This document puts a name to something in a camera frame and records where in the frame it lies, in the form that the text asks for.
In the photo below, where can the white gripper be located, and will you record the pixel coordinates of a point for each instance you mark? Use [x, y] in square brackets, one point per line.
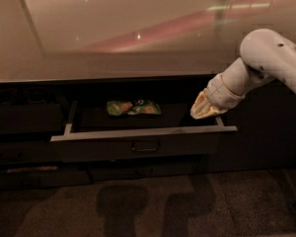
[219, 92]

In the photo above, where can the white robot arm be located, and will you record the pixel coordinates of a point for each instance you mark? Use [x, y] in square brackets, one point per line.
[265, 55]

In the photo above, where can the green snack bag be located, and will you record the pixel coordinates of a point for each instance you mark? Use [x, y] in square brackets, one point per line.
[136, 108]

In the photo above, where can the grey cabinet door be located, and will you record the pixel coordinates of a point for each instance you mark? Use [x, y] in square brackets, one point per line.
[266, 136]

